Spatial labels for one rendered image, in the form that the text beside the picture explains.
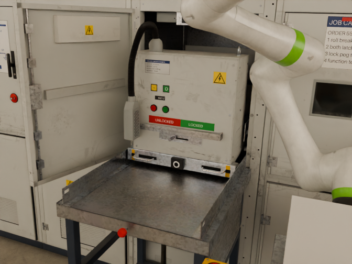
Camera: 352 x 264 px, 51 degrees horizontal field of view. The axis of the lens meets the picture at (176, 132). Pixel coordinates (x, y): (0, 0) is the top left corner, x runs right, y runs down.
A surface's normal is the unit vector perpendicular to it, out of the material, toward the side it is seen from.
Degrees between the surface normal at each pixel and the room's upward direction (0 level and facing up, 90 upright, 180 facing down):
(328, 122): 90
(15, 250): 0
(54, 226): 90
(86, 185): 90
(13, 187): 90
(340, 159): 57
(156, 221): 0
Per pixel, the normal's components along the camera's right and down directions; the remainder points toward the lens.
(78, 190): 0.92, 0.14
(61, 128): 0.79, 0.20
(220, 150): -0.37, 0.26
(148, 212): 0.03, -0.96
